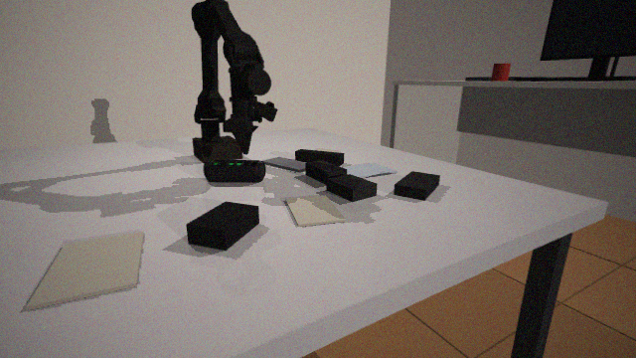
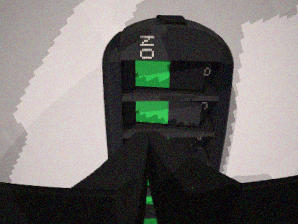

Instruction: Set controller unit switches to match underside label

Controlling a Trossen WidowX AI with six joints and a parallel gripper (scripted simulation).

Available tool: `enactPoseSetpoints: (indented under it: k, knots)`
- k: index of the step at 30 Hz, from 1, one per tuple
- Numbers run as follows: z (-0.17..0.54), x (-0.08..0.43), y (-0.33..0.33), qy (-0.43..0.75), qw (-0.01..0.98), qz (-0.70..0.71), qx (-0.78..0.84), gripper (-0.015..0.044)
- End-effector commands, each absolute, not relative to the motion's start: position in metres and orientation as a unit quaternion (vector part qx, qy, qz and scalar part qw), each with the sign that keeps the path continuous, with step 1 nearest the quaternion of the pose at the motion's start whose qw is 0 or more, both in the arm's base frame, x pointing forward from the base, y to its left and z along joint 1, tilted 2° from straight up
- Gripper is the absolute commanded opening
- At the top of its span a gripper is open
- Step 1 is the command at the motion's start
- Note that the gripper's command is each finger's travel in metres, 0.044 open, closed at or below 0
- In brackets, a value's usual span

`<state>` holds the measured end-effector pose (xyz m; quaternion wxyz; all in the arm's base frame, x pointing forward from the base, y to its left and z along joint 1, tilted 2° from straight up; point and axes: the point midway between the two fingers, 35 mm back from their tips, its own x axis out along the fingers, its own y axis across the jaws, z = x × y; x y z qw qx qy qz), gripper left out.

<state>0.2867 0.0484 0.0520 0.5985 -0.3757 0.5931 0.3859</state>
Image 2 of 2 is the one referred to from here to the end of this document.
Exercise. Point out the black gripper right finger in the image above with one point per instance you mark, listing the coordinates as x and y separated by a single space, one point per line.
187 191

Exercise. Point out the dark grey controller unit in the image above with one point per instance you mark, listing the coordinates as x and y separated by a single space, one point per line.
170 75

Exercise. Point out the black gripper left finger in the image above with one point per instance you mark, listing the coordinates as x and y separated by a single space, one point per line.
115 193

